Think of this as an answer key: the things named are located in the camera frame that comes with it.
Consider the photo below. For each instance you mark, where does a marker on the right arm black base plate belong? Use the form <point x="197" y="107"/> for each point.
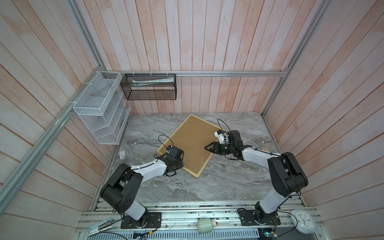
<point x="257" y="218"/>

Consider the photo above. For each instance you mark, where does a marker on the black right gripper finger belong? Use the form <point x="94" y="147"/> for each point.
<point x="211" y="145"/>
<point x="211" y="149"/>

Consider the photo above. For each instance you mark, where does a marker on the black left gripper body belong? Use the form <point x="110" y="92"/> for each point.
<point x="178" y="164"/>

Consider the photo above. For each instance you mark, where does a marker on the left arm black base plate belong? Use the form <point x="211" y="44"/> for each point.
<point x="148" y="220"/>

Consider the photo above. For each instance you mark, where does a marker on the black wire mesh basket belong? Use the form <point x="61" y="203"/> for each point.
<point x="148" y="93"/>

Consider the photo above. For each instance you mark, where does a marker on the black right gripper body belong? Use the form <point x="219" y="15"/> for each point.
<point x="223" y="148"/>

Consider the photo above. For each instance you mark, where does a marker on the white wire mesh shelf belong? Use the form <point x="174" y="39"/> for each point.
<point x="103" y="109"/>

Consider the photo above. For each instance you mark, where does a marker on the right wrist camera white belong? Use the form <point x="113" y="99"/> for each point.
<point x="222" y="136"/>

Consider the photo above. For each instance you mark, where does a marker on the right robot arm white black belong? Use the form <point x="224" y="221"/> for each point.
<point x="286" y="174"/>

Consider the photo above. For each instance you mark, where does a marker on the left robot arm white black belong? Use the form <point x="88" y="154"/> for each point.
<point x="122" y="187"/>

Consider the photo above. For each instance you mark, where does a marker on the coloured marker pack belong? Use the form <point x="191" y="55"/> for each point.
<point x="268" y="151"/>

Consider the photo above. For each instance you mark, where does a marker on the white cylindrical device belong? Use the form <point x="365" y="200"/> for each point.
<point x="206" y="225"/>

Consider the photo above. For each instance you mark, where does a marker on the white wall clock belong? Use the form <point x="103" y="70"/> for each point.
<point x="303" y="222"/>

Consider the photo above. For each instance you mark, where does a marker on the wooden backing board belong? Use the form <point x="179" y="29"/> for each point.
<point x="192" y="141"/>

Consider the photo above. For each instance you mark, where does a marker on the paper in black basket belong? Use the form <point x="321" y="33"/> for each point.
<point x="166" y="82"/>

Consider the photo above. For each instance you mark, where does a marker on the light wooden picture frame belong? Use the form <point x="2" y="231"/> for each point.
<point x="198" y="172"/>

